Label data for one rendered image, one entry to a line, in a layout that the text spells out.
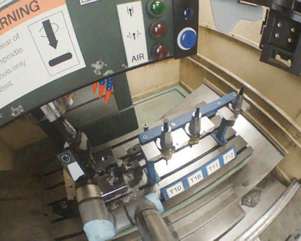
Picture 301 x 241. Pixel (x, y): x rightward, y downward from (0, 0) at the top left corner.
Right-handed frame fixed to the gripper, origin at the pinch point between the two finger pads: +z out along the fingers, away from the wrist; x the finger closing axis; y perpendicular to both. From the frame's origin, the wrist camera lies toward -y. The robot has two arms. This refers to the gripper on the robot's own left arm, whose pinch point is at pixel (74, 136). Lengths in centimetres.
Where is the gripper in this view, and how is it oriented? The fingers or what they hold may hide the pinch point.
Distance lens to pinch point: 58.3
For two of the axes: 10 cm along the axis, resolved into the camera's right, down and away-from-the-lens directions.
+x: 9.0, -3.7, 2.3
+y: 0.9, 6.7, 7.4
